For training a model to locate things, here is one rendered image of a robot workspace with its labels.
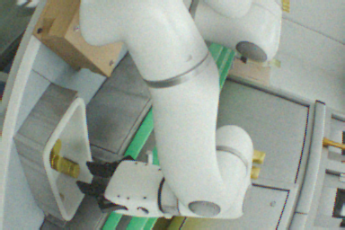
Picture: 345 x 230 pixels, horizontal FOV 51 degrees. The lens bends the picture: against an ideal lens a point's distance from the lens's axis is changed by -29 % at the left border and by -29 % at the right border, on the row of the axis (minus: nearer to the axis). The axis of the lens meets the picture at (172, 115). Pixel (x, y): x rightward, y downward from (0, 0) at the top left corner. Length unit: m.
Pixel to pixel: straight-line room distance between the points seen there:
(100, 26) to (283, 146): 1.03
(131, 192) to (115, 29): 0.30
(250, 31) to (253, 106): 0.88
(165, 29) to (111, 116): 0.55
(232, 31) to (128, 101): 0.41
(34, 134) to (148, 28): 0.33
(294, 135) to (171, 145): 1.00
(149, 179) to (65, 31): 0.28
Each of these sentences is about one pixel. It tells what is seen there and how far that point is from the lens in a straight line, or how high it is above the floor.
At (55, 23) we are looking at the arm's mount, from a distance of 0.71.
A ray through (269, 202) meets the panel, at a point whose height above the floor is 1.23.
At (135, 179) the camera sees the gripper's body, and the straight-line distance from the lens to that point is 0.75.
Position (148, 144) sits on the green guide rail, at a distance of 1.00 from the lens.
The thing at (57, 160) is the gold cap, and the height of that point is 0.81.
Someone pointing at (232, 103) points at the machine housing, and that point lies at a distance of 1.58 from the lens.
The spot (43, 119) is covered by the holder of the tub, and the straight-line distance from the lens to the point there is 0.78.
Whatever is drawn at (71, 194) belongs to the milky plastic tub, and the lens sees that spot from 0.92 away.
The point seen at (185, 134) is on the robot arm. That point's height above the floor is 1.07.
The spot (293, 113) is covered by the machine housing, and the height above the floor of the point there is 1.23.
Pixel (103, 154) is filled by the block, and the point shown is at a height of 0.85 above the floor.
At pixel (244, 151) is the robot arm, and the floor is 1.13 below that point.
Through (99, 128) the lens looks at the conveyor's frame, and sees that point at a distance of 1.01.
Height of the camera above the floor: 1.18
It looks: 13 degrees down
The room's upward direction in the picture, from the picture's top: 105 degrees clockwise
